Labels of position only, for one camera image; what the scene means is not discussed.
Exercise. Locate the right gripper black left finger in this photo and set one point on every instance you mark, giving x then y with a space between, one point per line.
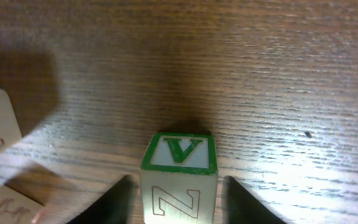
113 207

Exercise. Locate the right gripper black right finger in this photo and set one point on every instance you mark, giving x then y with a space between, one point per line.
241 207

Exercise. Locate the wooden block red animal drawing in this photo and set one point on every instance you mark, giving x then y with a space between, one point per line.
16 208

